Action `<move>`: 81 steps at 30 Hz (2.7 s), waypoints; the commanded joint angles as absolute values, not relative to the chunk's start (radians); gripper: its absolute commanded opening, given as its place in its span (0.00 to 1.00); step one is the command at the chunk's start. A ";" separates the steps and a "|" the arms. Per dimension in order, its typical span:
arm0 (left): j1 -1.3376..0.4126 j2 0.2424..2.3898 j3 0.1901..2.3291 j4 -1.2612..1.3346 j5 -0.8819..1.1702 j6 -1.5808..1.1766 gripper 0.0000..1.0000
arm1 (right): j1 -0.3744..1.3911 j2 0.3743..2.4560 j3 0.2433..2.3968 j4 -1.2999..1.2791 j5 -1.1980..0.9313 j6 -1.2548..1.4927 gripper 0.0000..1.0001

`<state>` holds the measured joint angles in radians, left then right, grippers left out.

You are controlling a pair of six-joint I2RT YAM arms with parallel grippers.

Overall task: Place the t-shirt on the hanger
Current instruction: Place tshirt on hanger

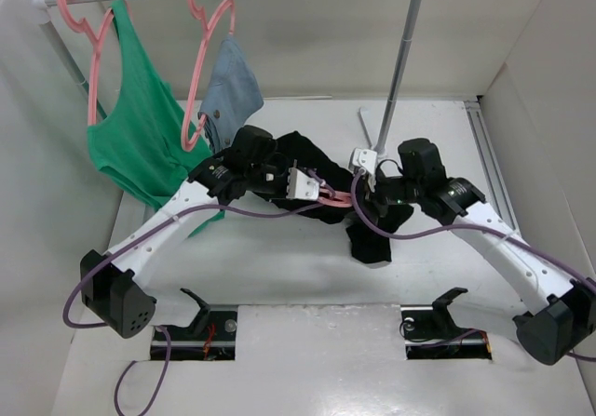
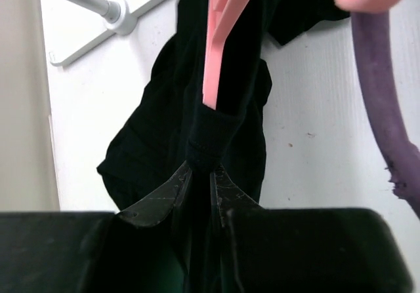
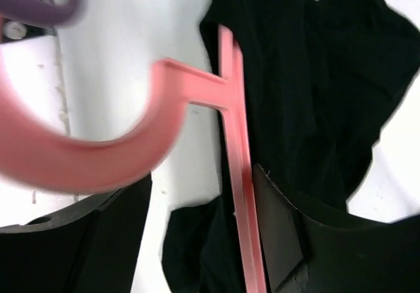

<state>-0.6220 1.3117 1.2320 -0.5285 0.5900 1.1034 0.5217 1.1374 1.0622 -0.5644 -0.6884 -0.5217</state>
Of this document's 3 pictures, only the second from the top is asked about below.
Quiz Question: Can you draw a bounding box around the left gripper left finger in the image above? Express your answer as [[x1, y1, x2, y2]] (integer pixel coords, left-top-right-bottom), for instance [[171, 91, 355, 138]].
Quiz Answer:
[[1, 164, 192, 292]]

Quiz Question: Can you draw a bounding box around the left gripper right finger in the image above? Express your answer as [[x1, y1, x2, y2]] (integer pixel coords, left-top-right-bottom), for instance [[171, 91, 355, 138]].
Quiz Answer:
[[210, 167, 413, 292]]

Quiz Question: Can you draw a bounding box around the black t shirt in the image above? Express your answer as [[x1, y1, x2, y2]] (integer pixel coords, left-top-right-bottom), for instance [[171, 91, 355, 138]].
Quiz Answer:
[[97, 0, 348, 209]]

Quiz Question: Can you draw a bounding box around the metal clothes rack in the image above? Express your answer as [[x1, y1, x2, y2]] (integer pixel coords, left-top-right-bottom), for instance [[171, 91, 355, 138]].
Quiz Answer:
[[41, 0, 164, 67]]

